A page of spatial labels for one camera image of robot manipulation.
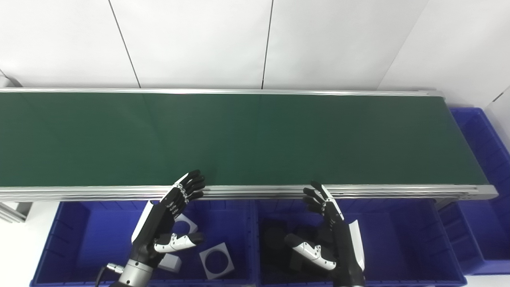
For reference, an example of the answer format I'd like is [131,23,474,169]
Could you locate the black part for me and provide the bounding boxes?
[262,227,292,256]

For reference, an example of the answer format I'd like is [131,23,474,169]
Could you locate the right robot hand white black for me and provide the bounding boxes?
[284,181,366,287]

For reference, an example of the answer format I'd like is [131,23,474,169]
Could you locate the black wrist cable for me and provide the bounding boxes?
[95,263,124,287]

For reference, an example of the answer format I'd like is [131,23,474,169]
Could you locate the blue plastic bin white parts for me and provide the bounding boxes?
[30,199,259,287]

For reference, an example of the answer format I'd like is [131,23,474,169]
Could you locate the empty blue plastic bin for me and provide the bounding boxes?
[437,107,510,276]

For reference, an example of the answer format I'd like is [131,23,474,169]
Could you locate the aluminium conveyor support leg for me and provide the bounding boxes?
[0,201,33,223]

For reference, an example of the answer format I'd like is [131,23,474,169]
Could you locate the green conveyor belt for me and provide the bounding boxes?
[0,88,498,210]
[0,92,489,188]

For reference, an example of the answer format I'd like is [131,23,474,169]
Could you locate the blue plastic bin black parts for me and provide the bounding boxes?
[253,199,467,287]

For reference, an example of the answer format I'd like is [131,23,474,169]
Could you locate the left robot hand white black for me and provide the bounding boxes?
[131,169,206,267]

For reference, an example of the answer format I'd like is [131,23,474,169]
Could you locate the white square part round hole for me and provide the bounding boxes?
[173,214,199,236]
[199,242,235,280]
[157,253,182,273]

